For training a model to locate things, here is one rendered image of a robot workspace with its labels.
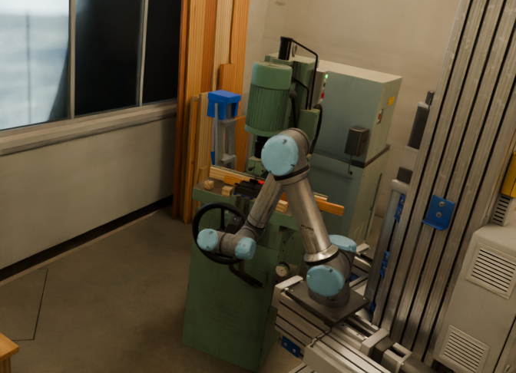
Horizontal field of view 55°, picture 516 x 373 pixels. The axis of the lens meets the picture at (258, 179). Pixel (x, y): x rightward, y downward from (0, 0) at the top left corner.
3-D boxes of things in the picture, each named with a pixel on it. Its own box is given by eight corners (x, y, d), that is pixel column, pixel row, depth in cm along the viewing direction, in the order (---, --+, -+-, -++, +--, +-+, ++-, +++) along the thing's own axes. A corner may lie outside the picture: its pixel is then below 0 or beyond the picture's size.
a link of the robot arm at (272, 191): (293, 116, 169) (239, 226, 190) (283, 122, 159) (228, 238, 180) (323, 132, 167) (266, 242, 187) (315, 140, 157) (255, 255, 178)
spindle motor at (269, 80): (238, 131, 223) (247, 62, 212) (252, 124, 239) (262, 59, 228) (274, 140, 218) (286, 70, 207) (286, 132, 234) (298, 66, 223)
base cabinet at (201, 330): (179, 343, 262) (192, 225, 237) (224, 290, 314) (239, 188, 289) (257, 374, 250) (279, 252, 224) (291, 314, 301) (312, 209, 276)
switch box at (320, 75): (305, 101, 245) (312, 69, 239) (311, 99, 254) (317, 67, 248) (318, 104, 243) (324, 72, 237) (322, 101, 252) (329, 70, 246)
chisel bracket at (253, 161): (246, 175, 232) (248, 158, 229) (256, 167, 245) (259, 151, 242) (260, 179, 230) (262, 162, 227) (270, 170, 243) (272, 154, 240)
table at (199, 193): (180, 205, 225) (181, 193, 223) (210, 185, 252) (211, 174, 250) (306, 244, 208) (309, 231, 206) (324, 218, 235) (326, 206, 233)
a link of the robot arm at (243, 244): (260, 231, 174) (232, 225, 178) (249, 244, 164) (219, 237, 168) (259, 251, 177) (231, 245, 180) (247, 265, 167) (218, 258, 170)
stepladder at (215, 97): (200, 262, 344) (203, 92, 307) (219, 249, 365) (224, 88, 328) (220, 268, 337) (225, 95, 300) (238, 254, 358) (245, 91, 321)
